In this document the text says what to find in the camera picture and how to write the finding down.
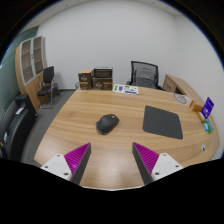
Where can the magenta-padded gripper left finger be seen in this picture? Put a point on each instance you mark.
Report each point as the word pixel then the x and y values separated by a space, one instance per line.
pixel 60 165

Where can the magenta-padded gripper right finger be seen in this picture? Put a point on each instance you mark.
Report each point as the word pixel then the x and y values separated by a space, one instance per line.
pixel 163 164

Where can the black computer mouse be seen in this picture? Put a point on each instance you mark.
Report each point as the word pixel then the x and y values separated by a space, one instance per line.
pixel 107 124

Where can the dark grey mouse pad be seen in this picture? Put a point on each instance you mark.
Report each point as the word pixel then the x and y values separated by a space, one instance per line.
pixel 162 122

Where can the small teal box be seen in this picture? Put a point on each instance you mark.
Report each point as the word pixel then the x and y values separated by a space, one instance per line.
pixel 205 126

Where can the green box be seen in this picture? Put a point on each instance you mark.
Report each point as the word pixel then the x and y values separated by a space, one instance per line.
pixel 210 126

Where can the yellow box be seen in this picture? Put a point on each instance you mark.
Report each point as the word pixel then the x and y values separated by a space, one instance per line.
pixel 201 116

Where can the black leather armchair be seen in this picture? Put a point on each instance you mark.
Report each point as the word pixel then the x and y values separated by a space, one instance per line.
pixel 15 123

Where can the orange box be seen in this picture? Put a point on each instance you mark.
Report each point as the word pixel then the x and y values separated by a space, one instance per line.
pixel 195 106

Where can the round white disc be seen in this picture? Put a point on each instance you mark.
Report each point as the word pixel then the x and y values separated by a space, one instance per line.
pixel 181 98

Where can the purple card box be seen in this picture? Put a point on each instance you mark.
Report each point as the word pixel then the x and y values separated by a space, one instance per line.
pixel 207 107

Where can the wooden side desk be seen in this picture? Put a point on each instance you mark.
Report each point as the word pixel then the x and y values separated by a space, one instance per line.
pixel 180 85

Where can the wooden shelf cabinet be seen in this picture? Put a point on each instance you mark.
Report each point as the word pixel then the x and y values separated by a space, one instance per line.
pixel 31 88

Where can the white printed sheet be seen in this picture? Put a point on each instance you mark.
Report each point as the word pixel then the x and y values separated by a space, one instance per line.
pixel 125 89

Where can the small brown cardboard box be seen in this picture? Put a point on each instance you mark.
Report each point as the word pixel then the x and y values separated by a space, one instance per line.
pixel 85 80

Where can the black mesh office chair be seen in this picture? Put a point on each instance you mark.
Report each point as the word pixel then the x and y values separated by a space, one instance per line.
pixel 144 76

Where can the black visitor chair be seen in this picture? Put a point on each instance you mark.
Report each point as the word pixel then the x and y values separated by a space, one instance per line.
pixel 47 75

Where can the black cardboard box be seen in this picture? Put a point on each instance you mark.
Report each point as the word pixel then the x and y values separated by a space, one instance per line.
pixel 103 72

